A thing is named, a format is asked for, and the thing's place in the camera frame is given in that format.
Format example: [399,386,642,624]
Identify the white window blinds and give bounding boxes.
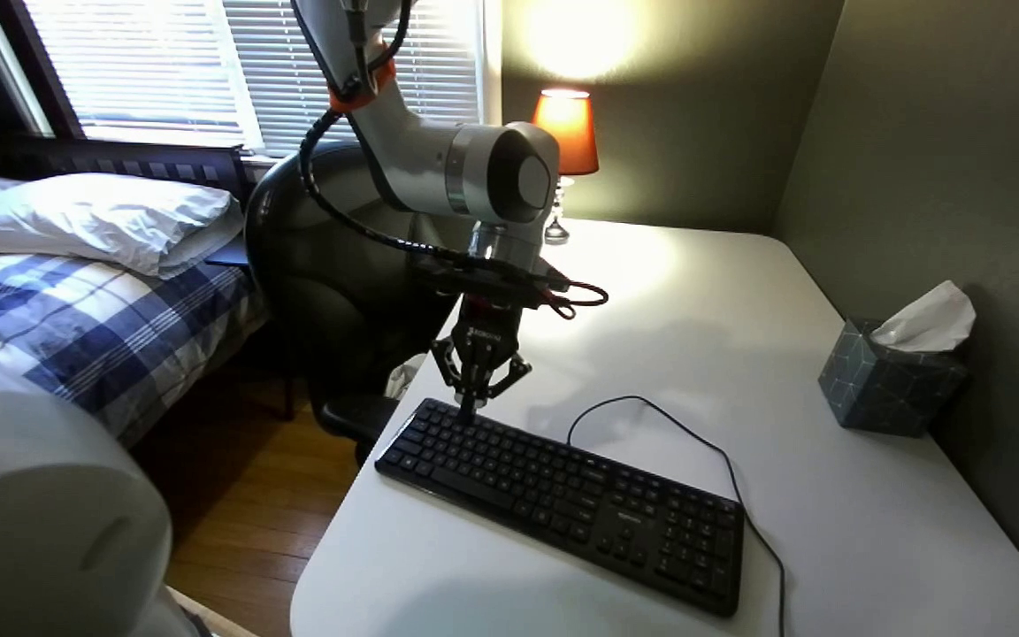
[24,0,496,158]

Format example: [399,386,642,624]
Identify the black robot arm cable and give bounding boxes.
[298,0,612,322]

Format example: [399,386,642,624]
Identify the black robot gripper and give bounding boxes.
[432,295,529,421]

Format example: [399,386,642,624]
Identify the blue plaid bed blanket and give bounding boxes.
[0,254,265,446]

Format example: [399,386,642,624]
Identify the black leather office chair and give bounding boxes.
[245,155,451,455]

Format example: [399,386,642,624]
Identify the black computer keyboard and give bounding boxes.
[373,399,743,616]

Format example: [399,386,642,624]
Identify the teal tissue box right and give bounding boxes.
[818,280,977,435]

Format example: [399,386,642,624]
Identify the orange shade table lamp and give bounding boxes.
[533,86,597,243]

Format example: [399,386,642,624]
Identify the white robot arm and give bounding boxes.
[290,0,564,414]

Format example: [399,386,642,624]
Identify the white pillow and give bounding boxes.
[0,175,245,280]

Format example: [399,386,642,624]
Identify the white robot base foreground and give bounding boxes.
[0,366,208,637]

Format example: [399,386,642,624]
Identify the black keyboard cable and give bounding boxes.
[561,394,792,637]

